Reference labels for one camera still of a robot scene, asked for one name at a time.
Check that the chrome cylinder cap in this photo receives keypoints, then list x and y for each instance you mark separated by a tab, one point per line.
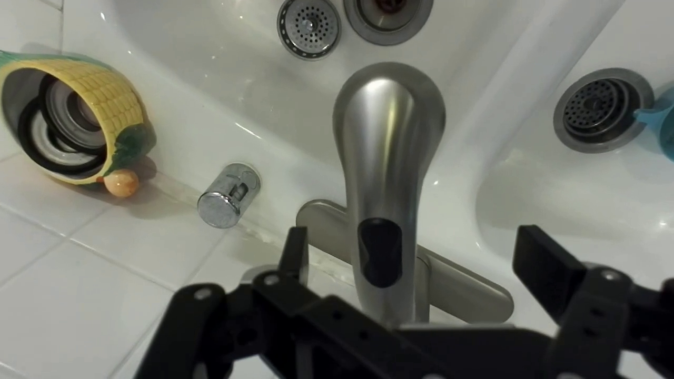
228	197

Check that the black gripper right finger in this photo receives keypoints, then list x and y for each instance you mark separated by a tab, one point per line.
611	323

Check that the open steel sink drain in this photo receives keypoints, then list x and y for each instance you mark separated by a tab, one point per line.
387	18

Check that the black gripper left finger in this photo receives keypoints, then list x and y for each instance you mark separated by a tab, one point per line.
232	329

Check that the corn shaped yellow holder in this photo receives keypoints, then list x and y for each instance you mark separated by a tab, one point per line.
105	97

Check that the perforated steel sink drain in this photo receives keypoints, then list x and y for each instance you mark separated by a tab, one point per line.
601	108

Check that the white double basin sink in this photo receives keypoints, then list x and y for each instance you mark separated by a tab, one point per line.
244	91

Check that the metal sink strainer basket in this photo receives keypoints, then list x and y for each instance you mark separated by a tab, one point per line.
307	26

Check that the small orange ball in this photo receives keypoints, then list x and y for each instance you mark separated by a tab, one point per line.
120	184

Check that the brushed steel faucet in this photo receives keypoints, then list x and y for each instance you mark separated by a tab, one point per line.
385	140

